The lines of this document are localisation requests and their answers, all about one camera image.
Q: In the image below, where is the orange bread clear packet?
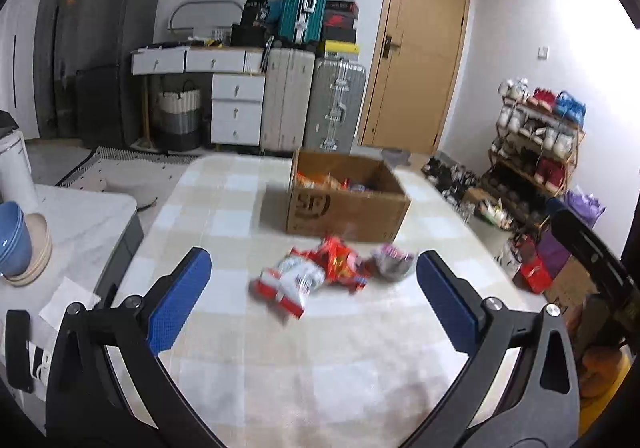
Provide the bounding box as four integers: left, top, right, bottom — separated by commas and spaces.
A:
295, 172, 350, 190

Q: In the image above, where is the purple plastic bag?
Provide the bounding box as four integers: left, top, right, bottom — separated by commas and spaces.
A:
565, 187, 605, 228

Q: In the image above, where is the yellow jacket sleeve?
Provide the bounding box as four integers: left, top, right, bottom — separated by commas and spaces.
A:
579, 346, 629, 399

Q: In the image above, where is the beige bowl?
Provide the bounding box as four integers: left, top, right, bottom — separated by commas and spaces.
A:
1, 213, 53, 286

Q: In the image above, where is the wooden shoe rack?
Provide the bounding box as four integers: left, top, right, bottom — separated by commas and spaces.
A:
482, 78, 587, 234

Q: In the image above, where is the blue bowl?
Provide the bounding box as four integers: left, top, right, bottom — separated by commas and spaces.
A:
0, 201, 32, 278

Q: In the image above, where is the crumpled purple silver packet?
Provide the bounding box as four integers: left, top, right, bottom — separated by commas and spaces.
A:
371, 243, 416, 282

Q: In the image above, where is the white red snack bag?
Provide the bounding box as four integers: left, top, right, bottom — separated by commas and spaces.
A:
252, 250, 326, 319

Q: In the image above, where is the red chip packet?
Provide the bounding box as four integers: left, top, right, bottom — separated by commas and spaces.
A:
308, 237, 369, 292

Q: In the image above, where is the brown SF cardboard box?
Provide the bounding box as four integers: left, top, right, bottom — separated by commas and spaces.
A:
286, 149, 411, 243

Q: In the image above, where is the woven laundry basket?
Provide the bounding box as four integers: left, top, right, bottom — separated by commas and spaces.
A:
156, 78, 202, 152

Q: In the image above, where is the silver hard suitcase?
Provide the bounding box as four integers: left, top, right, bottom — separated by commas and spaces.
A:
303, 58, 367, 153

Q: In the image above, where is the wooden door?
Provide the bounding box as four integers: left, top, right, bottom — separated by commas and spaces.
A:
359, 0, 470, 154

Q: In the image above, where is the white drawer desk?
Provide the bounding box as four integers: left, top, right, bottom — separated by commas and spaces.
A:
131, 46, 266, 147

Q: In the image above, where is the yellow black box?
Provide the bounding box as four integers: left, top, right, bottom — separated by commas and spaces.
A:
319, 40, 360, 61

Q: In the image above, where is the beige hard suitcase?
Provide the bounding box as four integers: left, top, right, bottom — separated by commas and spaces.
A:
260, 48, 314, 152

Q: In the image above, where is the black shoe boxes stack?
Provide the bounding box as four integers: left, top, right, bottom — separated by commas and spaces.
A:
321, 0, 359, 44

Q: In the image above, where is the dark grey refrigerator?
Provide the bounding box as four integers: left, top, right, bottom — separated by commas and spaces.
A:
75, 0, 158, 148

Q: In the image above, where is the teal suitcase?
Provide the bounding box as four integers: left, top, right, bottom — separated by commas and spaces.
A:
278, 0, 326, 45

